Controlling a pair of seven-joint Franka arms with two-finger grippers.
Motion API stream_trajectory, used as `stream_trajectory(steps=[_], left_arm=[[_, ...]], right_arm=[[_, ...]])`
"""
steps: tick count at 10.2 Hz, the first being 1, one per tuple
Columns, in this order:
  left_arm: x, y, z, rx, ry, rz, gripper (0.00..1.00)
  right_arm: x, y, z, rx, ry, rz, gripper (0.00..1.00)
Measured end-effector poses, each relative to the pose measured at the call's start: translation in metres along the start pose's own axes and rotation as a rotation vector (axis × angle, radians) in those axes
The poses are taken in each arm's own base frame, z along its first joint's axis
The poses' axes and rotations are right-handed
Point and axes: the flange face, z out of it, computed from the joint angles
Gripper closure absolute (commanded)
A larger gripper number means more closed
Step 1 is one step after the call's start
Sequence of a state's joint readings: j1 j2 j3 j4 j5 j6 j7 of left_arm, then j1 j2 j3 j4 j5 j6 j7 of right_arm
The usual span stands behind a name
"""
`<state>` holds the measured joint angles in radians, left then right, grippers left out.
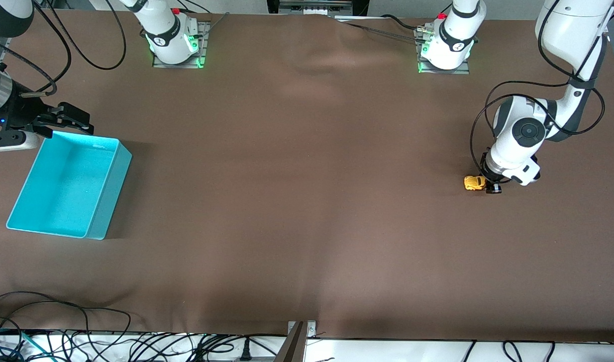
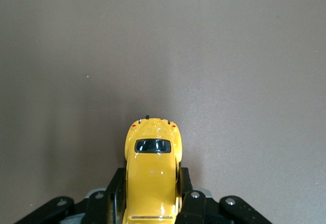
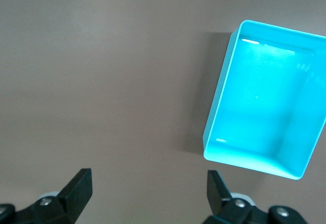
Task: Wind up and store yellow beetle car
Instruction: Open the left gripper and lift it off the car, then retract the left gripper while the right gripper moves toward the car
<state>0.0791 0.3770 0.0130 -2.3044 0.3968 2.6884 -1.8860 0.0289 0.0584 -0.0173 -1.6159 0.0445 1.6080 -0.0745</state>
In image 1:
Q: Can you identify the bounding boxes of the teal plastic bin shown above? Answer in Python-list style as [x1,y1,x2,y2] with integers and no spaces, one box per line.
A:
[6,131,133,240]

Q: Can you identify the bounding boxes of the brown table cloth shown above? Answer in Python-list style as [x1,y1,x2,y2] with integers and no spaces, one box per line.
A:
[0,9,614,343]

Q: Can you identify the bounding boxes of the black equipment rack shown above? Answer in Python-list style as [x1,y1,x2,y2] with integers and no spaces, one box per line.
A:
[267,0,370,17]

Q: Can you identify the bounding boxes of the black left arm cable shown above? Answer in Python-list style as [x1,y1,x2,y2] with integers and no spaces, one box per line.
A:
[469,0,606,174]

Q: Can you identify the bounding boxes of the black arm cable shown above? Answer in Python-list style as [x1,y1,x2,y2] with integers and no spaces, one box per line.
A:
[35,0,127,70]
[469,0,606,174]

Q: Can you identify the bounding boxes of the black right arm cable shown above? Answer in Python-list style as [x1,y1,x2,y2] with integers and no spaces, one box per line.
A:
[35,0,127,70]

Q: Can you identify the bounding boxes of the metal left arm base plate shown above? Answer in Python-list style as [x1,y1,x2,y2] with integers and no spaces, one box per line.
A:
[414,27,471,75]

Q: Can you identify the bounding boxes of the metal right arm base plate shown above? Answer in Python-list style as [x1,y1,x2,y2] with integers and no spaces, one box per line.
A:
[152,21,210,69]

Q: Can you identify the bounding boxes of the black base power cable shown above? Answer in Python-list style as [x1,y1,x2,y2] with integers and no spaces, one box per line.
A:
[337,14,429,42]

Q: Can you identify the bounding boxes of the black looped cable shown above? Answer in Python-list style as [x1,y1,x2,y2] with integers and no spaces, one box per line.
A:
[0,291,132,362]

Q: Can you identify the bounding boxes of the teal cable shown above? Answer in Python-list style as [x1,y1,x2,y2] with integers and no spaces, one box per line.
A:
[0,327,42,359]

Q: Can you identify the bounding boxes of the grey metal camera bracket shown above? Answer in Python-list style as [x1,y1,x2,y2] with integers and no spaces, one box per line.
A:
[274,320,318,362]

